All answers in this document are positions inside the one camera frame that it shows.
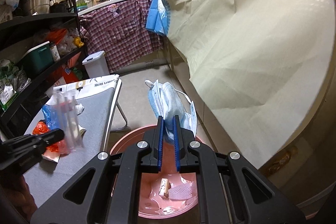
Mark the pink plastic basin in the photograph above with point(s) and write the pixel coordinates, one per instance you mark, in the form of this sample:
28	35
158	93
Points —
154	206

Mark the green white packet bag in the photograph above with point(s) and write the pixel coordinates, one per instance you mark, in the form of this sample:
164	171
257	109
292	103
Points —
8	82

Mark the white small trash bin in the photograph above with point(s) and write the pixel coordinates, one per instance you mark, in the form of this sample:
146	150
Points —
95	65

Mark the person left hand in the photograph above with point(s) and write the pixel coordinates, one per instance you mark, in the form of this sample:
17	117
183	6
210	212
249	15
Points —
18	193

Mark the blue cloth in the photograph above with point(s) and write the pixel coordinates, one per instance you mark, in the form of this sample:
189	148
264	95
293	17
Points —
158	18

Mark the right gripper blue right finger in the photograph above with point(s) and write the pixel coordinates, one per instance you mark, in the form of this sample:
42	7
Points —
176	143

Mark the black metal shelf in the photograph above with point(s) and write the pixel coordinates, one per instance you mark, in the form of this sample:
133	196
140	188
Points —
18	36

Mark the light blue face masks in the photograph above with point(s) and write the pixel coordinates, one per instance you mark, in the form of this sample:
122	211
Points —
167	102

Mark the red plastic bag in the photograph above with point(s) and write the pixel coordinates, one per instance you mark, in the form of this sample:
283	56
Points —
54	138

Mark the plaid red shirt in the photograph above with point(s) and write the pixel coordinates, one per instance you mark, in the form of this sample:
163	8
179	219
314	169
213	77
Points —
120	31

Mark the white foam fruit net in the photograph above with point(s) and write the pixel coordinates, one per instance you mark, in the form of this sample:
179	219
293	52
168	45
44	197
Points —
181	192

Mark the green storage box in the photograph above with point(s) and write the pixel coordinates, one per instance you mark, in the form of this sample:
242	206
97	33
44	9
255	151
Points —
37	58

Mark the cream cloth sheet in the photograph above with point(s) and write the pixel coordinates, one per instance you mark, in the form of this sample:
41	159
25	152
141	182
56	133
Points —
259	65

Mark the beige tissue pack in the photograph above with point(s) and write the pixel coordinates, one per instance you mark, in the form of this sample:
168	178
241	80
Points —
164	188

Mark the blue plastic bag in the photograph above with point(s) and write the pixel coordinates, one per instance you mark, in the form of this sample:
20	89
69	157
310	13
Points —
50	117

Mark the grey table cover cloth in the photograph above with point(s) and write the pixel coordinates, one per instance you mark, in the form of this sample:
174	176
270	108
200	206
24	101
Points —
46	177

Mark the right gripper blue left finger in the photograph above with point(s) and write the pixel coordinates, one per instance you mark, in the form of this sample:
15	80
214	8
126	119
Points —
160	127

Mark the clear plastic straw pack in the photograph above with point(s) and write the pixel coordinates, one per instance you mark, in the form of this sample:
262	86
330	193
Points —
65	106

